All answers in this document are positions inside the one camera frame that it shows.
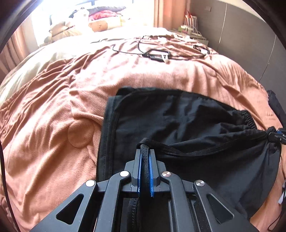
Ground black pants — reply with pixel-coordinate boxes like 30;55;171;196
97;87;282;218

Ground black garment at bed edge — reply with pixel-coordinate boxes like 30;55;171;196
267;90;286;128

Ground brown bed blanket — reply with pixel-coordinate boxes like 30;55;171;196
1;33;281;231

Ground white nightstand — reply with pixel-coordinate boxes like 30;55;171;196
178;25;209;46

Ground white rack on nightstand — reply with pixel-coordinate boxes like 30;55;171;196
182;11;202;37

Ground pink curtain right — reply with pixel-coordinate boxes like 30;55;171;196
154;0;191;29

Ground pink curtain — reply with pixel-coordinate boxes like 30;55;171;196
1;18;38;82
154;0;191;29

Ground cream bed sheet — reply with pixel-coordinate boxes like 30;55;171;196
1;27;170;104

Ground pink curtain left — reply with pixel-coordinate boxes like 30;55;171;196
1;18;38;82

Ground red clothes pile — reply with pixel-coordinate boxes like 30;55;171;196
89;10;119;21

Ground black cable with device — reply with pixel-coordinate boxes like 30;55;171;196
111;35;212;64

